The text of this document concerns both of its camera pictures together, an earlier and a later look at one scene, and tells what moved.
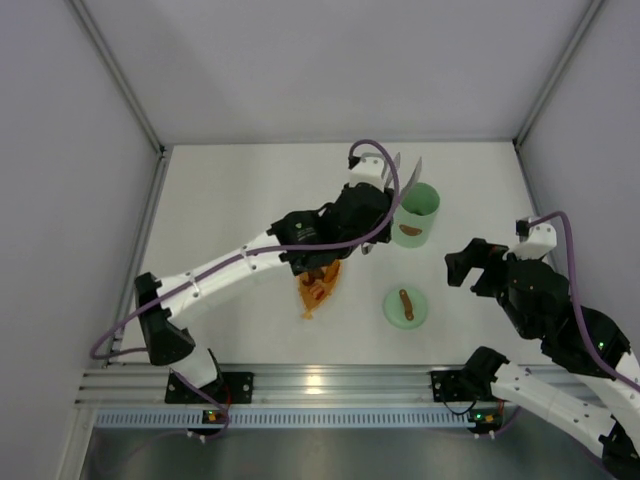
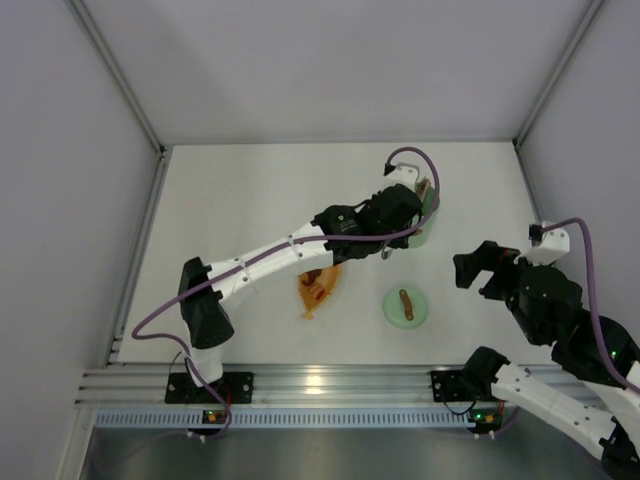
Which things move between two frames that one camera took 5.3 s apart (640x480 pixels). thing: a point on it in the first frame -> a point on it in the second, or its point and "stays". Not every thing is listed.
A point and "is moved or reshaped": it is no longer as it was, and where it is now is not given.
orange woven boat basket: (317, 286) stays
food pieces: (319, 279) is moved or reshaped
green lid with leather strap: (405, 308) stays
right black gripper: (486, 267) stays
